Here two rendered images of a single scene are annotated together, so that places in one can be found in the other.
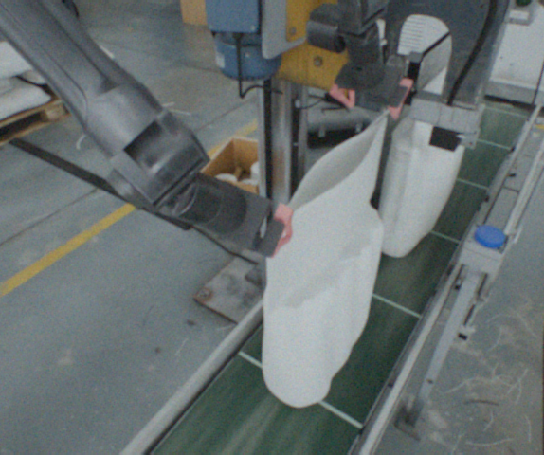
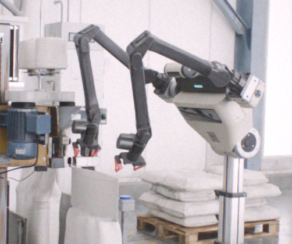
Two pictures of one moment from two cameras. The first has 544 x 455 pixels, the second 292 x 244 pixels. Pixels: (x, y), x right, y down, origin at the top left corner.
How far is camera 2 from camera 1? 2.78 m
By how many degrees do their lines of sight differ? 68
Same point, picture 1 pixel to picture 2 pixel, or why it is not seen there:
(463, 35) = not seen: hidden behind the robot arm
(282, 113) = (3, 189)
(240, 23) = (46, 130)
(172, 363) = not seen: outside the picture
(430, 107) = (84, 159)
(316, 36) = (79, 128)
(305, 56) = not seen: hidden behind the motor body
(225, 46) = (27, 144)
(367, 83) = (92, 142)
